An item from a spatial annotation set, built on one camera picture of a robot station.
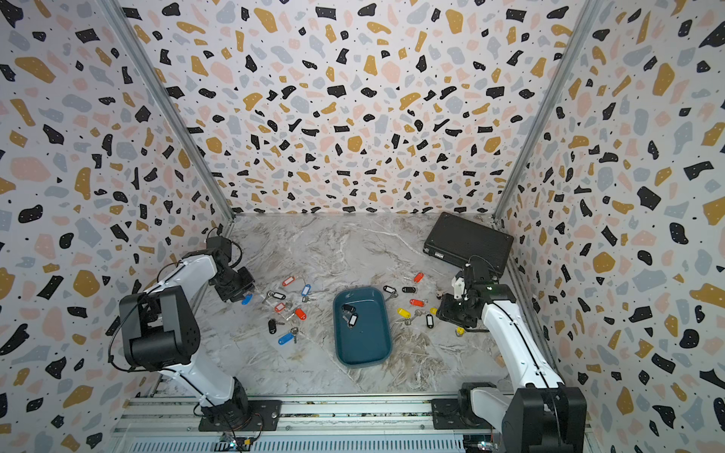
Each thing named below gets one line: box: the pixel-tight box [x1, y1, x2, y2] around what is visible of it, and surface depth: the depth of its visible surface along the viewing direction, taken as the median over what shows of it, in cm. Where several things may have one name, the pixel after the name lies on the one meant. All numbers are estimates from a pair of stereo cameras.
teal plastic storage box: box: [332, 285, 392, 370], surface depth 91 cm
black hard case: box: [422, 211, 515, 275], surface depth 112 cm
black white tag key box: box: [341, 313, 359, 330], surface depth 93 cm
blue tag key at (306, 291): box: [301, 283, 313, 303], surface depth 100 cm
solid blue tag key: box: [277, 326, 299, 346], surface depth 89 cm
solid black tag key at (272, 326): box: [268, 318, 286, 336], surface depth 92 cm
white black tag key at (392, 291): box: [383, 285, 399, 302], surface depth 101 cm
